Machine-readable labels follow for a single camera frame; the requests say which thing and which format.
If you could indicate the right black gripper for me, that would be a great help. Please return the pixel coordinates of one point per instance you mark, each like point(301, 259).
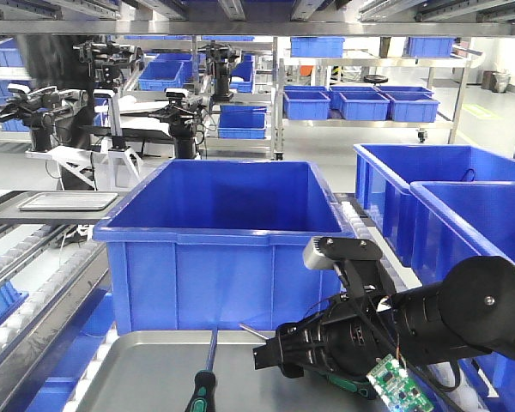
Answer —
point(345, 340)

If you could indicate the right far blue bin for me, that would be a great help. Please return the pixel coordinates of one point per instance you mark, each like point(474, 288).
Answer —
point(384, 173)

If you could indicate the centre blue plastic bin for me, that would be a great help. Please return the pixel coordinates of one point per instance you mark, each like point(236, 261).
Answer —
point(213, 244)

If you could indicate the right near blue bin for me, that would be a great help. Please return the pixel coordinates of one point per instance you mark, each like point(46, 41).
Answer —
point(459, 220)

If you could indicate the far grey metal tray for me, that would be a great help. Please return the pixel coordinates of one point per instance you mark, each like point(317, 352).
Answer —
point(68, 201)

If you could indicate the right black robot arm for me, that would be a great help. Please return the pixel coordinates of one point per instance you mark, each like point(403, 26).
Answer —
point(470, 313)

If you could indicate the grey metal tray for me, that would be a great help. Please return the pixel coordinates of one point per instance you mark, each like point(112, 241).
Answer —
point(154, 371)
point(68, 201)

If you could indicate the green circuit board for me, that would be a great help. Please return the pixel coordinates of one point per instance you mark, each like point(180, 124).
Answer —
point(398, 391)

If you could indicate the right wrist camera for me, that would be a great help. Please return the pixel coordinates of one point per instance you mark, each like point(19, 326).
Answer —
point(322, 252)

